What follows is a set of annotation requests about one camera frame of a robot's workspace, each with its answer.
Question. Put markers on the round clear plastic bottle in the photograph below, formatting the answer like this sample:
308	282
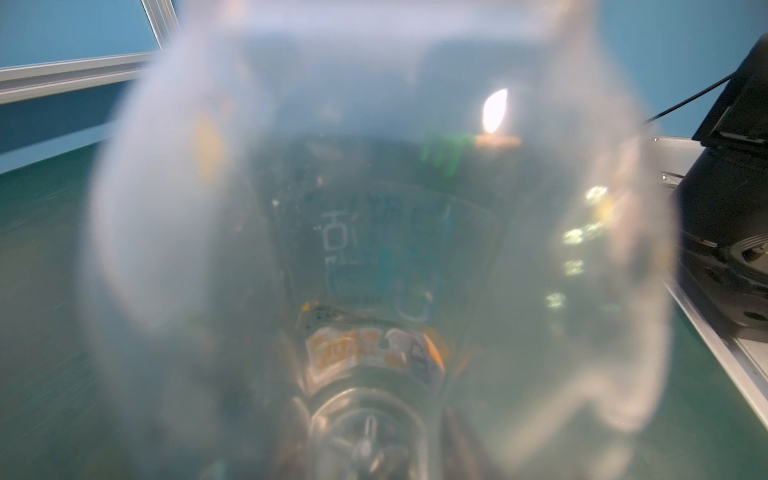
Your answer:
274	287

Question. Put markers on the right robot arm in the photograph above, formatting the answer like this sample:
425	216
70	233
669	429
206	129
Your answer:
722	202

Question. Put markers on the green toy rake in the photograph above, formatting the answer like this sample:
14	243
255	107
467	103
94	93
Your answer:
444	152

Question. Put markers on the left aluminium frame post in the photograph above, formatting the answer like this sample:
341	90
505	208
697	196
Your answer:
162	18

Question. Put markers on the aluminium front rail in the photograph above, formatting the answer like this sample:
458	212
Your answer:
746	372

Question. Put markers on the aluminium back frame bar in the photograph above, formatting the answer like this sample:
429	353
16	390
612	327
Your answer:
28	82

